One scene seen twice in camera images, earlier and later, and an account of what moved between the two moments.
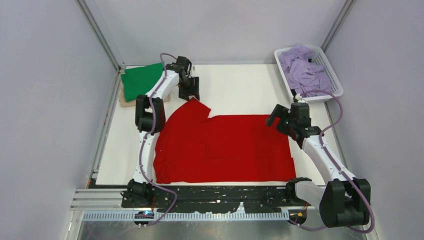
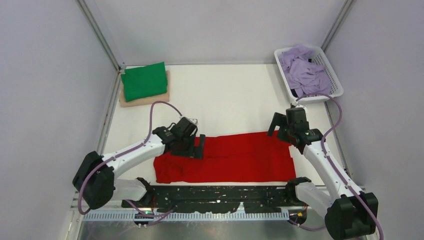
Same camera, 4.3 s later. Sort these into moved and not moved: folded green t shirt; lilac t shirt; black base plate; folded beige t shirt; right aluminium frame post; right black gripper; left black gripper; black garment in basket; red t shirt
Moved: red t shirt; right black gripper; left black gripper
Not moved: folded beige t shirt; folded green t shirt; black base plate; lilac t shirt; right aluminium frame post; black garment in basket
